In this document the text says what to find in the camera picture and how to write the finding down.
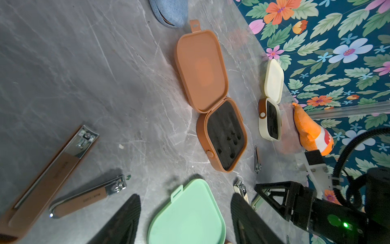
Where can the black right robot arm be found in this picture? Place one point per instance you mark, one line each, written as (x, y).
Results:
(369, 193)

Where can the blue denim pouch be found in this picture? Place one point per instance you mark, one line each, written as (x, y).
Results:
(170, 13)

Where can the cream nail clipper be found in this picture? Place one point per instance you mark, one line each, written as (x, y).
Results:
(240, 188)

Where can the mint green clipper case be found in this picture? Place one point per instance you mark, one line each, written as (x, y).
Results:
(192, 216)

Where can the brown clipper case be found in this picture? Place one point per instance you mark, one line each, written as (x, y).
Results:
(220, 127)

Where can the cream clipper case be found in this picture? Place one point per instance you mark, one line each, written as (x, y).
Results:
(269, 117)

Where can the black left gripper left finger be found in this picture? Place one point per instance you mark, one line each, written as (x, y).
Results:
(122, 227)

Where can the orange clownfish plush toy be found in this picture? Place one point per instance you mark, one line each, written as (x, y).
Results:
(312, 136)

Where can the slim silver nail nipper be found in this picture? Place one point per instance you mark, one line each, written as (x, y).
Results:
(257, 163)

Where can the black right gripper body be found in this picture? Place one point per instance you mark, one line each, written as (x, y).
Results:
(299, 204)

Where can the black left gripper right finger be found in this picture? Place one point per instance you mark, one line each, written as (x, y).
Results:
(249, 228)

